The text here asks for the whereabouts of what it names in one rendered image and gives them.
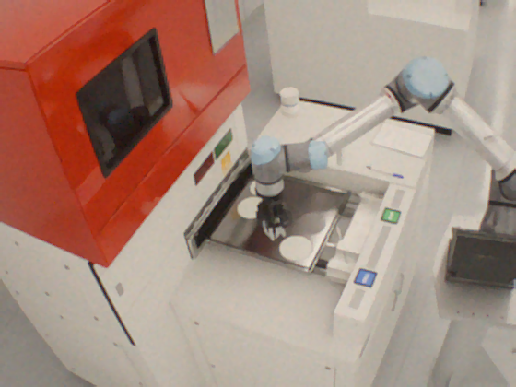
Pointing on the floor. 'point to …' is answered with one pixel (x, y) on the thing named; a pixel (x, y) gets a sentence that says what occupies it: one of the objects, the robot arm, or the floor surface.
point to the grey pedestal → (473, 359)
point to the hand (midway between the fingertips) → (273, 233)
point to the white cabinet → (215, 354)
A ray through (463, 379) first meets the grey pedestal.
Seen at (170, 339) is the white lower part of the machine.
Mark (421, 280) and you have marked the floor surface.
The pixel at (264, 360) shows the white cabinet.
